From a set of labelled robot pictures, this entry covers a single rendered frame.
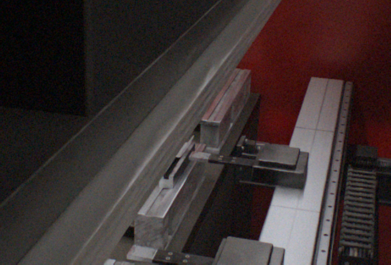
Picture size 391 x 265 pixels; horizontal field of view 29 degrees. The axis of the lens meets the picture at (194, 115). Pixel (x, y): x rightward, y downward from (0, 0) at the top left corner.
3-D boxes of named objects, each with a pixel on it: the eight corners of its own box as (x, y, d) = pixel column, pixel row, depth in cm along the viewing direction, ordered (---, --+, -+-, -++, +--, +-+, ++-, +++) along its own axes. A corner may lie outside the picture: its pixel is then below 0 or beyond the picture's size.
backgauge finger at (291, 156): (196, 151, 173) (197, 132, 172) (307, 166, 168) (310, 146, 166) (183, 172, 162) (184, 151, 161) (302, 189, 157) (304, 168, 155)
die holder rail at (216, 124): (231, 94, 247) (233, 68, 243) (249, 97, 245) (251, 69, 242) (197, 151, 201) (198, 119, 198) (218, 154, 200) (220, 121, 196)
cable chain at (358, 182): (346, 179, 159) (348, 163, 158) (374, 183, 158) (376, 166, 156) (335, 270, 125) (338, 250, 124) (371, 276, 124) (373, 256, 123)
